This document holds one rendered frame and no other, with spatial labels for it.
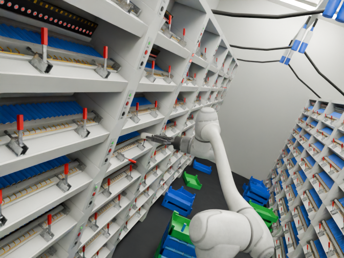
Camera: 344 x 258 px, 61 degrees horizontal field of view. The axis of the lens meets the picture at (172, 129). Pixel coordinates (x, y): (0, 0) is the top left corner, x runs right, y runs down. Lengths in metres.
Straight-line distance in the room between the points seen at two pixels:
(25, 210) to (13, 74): 0.44
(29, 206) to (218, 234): 0.58
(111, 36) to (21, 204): 0.62
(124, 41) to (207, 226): 0.69
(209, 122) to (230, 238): 0.59
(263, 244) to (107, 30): 0.93
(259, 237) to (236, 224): 0.11
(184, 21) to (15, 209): 1.29
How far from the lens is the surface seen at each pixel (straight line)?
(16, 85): 0.65
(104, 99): 1.10
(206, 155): 1.51
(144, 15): 1.06
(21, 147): 0.74
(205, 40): 2.43
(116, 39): 1.09
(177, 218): 2.21
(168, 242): 2.08
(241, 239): 1.06
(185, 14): 1.76
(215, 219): 1.01
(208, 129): 1.39
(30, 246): 1.13
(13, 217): 0.90
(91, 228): 1.60
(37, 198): 0.98
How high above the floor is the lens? 1.47
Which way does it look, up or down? 13 degrees down
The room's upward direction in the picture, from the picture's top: 23 degrees clockwise
